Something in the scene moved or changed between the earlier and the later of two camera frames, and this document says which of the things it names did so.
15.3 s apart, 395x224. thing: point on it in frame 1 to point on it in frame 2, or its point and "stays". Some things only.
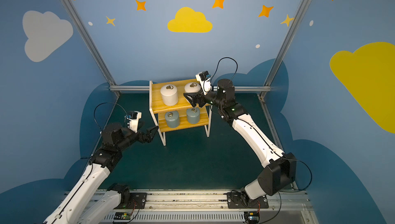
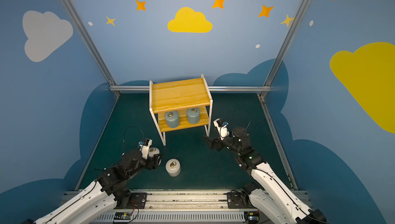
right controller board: (252, 217) stays
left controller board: (122, 216) stays
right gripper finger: (193, 100) to (213, 146)
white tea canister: (169, 95) to (153, 151)
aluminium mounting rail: (212, 207) stays
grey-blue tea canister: (172, 118) stays
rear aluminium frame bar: (148, 88) stays
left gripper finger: (150, 137) to (159, 160)
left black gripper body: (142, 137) to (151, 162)
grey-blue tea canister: (193, 115) stays
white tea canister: (192, 87) to (173, 167)
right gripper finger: (190, 96) to (211, 140)
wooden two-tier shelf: (171, 110) stays
